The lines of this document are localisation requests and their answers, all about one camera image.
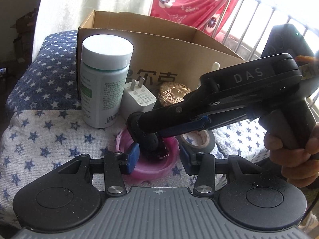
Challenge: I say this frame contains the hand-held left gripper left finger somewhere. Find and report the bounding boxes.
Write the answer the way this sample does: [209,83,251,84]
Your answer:
[51,142,140,198]

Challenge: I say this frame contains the red floral cloth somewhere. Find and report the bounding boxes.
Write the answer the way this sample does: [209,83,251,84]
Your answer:
[150,0,240,43]

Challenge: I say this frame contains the blue star blanket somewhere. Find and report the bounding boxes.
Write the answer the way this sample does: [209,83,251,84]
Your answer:
[0,30,277,221]

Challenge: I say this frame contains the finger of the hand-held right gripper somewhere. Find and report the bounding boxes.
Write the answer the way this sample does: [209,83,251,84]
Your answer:
[127,80,220,135]
[157,116,213,139]

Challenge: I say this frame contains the metal railing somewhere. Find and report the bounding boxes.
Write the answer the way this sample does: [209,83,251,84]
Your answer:
[219,0,319,63]

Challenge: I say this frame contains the person's right hand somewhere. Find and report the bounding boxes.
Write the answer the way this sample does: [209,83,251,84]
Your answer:
[264,122,319,188]

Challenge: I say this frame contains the black jar with gold lid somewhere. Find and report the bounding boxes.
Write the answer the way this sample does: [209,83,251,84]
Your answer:
[157,81,193,108]

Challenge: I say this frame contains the cardboard box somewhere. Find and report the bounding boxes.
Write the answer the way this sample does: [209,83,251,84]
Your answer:
[76,10,247,105]

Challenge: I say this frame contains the black round object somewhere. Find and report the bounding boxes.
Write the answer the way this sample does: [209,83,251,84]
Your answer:
[127,113,160,153]

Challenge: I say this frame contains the white pill bottle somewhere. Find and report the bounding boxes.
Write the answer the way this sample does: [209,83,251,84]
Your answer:
[80,35,134,129]

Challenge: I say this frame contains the pink round dish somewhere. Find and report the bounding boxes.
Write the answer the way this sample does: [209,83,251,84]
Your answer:
[116,127,180,181]

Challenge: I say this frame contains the black tape roll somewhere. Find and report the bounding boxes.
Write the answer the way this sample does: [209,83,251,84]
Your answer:
[179,128,216,154]

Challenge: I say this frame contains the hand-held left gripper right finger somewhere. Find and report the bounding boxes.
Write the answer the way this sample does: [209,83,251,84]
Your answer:
[178,144,263,198]

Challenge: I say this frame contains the white charger plug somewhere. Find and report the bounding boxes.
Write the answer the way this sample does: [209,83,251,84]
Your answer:
[121,77,157,120]

